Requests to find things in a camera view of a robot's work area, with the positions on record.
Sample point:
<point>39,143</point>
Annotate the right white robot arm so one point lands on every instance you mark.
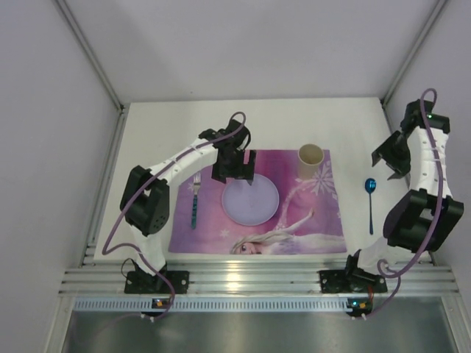
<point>427,213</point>

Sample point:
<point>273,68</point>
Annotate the purple printed cloth placemat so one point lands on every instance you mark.
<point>307,221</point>

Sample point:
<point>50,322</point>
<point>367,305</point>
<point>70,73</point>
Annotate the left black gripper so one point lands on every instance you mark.
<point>232,173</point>

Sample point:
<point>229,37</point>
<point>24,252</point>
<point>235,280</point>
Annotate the left aluminium frame post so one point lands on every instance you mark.
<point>79,35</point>

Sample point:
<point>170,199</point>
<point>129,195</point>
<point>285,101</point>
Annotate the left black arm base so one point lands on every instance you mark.
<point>140,282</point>

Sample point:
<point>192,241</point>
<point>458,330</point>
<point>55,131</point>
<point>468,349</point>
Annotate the blue spoon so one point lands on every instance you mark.
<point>370,186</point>

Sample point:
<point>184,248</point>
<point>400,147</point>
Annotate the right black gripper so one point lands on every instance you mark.
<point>385,162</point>

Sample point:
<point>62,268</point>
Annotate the aluminium frame post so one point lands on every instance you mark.
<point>434,14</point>
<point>79,35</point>

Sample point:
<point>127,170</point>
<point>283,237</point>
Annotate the fork with teal handle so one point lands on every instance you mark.
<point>196,184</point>

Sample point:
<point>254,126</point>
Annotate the beige paper cup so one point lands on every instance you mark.
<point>310,157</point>

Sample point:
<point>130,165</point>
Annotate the lilac plastic plate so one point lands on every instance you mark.
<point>251,204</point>

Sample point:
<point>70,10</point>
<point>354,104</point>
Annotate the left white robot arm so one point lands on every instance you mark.
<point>145,204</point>

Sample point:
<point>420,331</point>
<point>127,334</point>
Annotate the slotted grey cable duct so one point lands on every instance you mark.
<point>220,304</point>

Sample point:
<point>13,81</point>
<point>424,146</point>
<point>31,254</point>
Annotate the aluminium mounting rail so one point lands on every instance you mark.
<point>247,277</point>

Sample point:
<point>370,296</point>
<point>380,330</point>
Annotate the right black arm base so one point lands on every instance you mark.
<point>340,281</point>

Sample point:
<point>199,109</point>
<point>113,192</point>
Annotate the right aluminium frame post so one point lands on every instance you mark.
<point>434,14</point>

